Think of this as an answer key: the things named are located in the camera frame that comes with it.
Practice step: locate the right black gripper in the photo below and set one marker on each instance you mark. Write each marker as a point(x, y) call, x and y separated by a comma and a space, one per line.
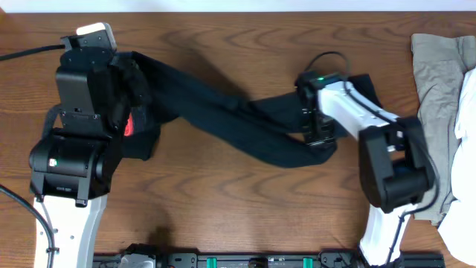
point(314, 142)

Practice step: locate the black leggings with grey waistband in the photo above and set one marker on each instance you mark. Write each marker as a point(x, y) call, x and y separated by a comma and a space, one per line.
point(262, 129)

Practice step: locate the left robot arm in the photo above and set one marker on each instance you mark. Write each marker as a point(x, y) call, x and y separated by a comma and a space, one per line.
point(80, 148)

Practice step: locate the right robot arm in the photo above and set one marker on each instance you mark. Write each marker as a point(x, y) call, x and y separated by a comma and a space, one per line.
point(395, 170)

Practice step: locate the beige folded garment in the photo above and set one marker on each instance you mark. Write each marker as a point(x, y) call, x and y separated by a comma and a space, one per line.
point(439, 65)

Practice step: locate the white garment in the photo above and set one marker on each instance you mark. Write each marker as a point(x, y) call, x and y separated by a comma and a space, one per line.
point(458, 226)

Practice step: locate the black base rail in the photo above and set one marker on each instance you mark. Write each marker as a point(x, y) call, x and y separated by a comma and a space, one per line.
point(142, 255)

